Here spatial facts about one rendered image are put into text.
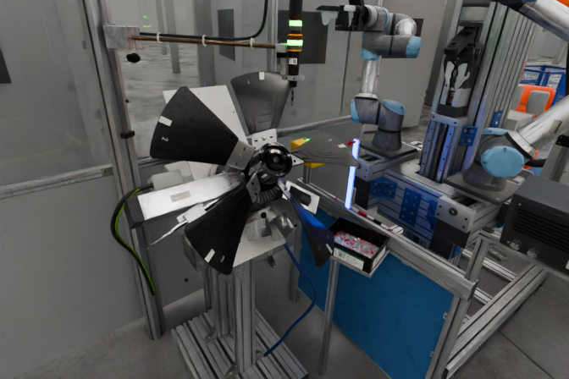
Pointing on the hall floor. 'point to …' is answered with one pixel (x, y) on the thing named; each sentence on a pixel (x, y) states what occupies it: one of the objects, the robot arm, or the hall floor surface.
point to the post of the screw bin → (328, 315)
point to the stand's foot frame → (262, 340)
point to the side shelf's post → (207, 288)
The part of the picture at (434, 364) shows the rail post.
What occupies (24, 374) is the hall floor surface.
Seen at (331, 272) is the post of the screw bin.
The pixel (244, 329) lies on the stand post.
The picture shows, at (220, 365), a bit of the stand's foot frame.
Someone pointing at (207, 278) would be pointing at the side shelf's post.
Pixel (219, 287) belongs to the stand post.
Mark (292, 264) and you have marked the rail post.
